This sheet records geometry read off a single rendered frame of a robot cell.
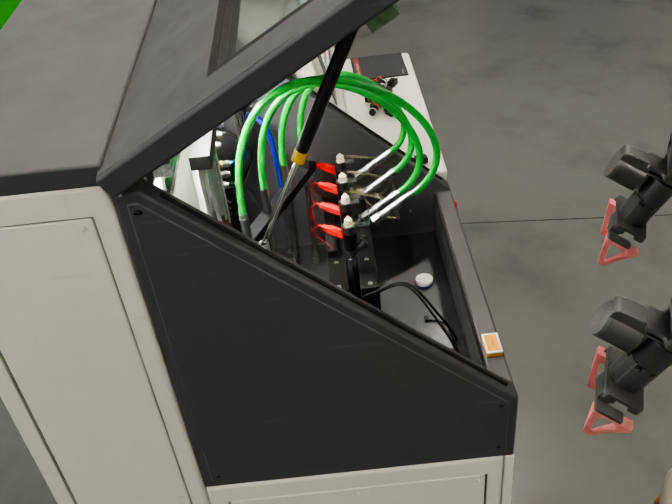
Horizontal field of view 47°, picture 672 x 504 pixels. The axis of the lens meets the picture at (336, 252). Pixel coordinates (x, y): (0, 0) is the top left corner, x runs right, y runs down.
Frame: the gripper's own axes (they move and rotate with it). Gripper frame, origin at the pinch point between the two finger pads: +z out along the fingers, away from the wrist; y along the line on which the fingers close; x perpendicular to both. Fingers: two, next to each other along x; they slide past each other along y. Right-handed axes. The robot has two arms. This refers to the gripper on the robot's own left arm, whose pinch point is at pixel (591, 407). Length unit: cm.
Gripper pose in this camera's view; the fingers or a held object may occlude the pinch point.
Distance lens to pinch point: 133.9
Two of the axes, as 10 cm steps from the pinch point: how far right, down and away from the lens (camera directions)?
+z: -3.5, 6.4, 6.8
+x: 8.8, 4.7, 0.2
